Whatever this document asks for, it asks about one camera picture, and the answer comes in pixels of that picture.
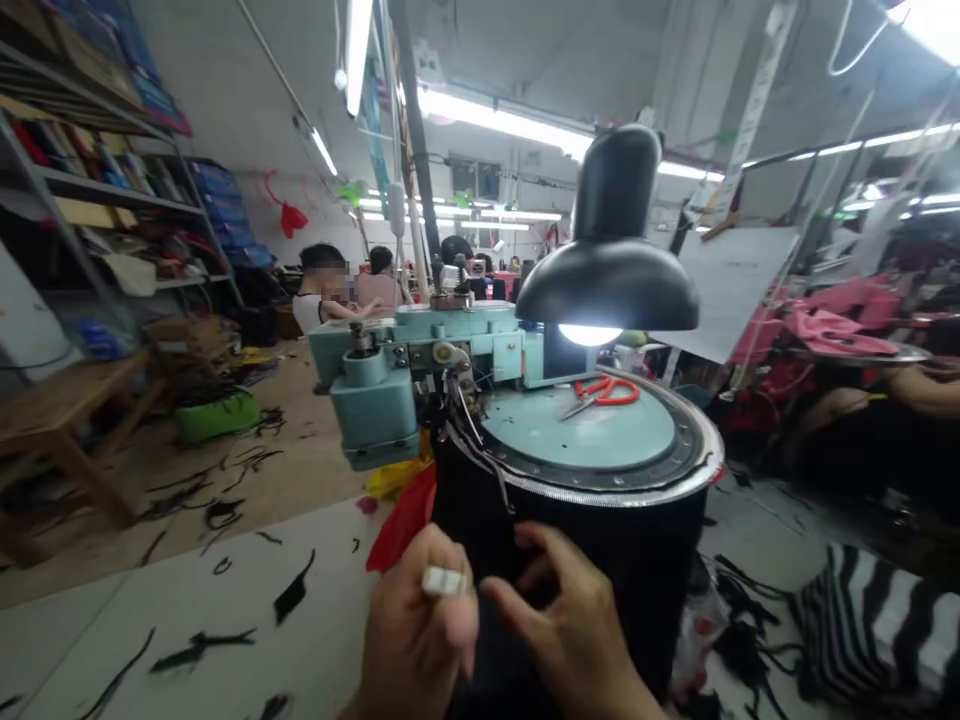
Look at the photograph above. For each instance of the metal linking machine dial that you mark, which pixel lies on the metal linking machine dial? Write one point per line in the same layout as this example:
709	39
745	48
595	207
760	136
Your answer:
862	356

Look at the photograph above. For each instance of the person's right hand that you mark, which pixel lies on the person's right hand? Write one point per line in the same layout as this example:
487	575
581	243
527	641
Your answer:
585	630

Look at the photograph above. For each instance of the person's left hand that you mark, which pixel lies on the person's left hand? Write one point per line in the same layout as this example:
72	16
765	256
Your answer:
409	637

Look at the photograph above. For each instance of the person's left thumb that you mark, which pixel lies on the person's left thumb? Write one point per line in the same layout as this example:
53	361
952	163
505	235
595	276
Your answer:
465	630

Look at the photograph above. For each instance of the pink fabric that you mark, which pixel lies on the pink fabric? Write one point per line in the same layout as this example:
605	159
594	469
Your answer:
832	326

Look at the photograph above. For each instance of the person's right index finger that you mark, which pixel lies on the person's right index finger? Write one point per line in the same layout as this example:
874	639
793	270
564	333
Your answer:
559	547

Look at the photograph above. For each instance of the black knit fabric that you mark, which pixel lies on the black knit fabric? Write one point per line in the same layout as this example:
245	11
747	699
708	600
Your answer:
607	540

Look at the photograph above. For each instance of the person's right thumb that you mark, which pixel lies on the person's right thumb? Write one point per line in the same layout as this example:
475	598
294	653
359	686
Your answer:
517	607

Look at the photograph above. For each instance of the black and white striped fabric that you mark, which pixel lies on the black and white striped fabric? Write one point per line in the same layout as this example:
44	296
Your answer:
877	622

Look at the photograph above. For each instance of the white paper sheet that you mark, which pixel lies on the white paper sheet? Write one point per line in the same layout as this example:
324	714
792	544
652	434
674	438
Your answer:
735	285

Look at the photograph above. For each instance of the cardboard box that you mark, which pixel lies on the cardboard box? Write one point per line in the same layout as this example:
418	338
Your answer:
191	337

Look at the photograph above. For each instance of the green bag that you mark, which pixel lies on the green bag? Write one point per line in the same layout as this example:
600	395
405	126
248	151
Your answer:
217	418

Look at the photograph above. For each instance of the teal dial linking machine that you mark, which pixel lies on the teal dial linking machine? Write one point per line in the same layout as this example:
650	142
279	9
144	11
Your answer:
375	420

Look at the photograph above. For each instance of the metal storage shelf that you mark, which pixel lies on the metal storage shelf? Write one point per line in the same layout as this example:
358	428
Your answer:
112	187

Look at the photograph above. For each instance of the person's left index finger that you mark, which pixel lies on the person's left index finger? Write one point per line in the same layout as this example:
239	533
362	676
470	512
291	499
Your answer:
439	559

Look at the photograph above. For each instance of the fluorescent tube light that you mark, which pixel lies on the fluorescent tube light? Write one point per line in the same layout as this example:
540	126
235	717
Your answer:
358	52
502	124

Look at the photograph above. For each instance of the black desk lamp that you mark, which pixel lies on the black desk lamp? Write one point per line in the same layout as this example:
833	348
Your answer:
607	277

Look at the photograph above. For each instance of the wooden bench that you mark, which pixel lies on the wooden bench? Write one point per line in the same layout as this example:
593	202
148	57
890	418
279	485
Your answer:
67	397

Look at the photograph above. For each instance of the scattered black fabric scraps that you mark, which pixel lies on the scattered black fabric scraps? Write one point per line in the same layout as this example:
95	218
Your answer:
292	592

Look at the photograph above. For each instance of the red hanging decoration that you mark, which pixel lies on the red hanging decoration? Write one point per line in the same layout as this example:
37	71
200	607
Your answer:
292	219

